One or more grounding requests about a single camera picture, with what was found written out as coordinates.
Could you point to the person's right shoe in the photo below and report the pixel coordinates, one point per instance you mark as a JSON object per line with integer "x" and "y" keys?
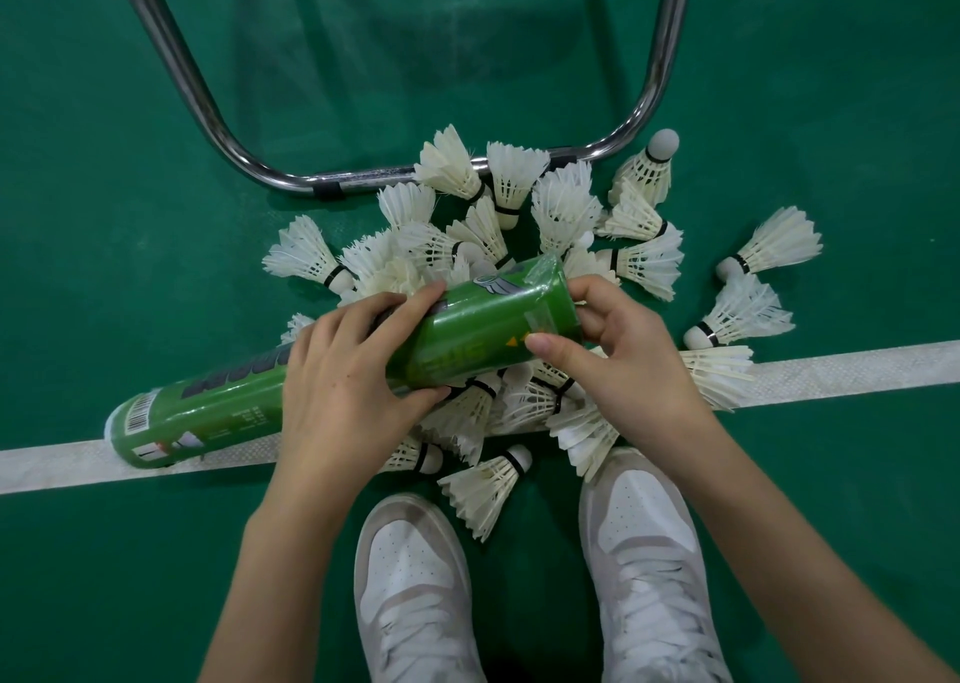
{"x": 652, "y": 540}

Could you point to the person's left hand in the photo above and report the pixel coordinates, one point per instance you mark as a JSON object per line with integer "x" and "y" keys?
{"x": 337, "y": 397}

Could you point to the person's right hand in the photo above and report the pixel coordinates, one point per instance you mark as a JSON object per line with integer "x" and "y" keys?
{"x": 630, "y": 360}

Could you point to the black chair with chrome frame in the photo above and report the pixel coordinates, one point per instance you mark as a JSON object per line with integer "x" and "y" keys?
{"x": 669, "y": 30}

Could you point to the person's right forearm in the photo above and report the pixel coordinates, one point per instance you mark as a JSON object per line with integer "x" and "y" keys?
{"x": 810, "y": 570}

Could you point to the bright green glossy shuttlecock tube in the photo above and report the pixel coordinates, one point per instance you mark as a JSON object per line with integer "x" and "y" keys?
{"x": 210, "y": 412}

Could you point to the person's left forearm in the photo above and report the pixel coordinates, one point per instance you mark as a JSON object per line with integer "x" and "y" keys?
{"x": 270, "y": 600}

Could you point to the person's left shoe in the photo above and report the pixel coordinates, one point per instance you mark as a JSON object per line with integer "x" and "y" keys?
{"x": 412, "y": 577}

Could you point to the pile of white shuttlecocks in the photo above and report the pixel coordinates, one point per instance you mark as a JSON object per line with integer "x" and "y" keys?
{"x": 450, "y": 165}

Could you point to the person's shoe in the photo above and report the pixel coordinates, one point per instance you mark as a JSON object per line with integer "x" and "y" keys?
{"x": 652, "y": 540}
{"x": 412, "y": 577}

